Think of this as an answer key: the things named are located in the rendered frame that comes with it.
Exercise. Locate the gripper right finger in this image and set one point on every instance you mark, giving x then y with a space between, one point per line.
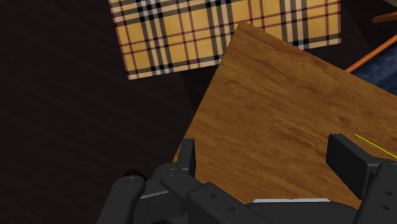
350 161

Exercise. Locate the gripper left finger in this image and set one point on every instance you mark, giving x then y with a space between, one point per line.
180 189

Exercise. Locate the brown wooden table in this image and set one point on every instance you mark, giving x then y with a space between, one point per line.
279 108

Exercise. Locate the orange wooden rod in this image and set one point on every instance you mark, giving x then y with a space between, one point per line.
372 54

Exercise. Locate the plaid patterned robot stand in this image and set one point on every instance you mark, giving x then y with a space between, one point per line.
186 31

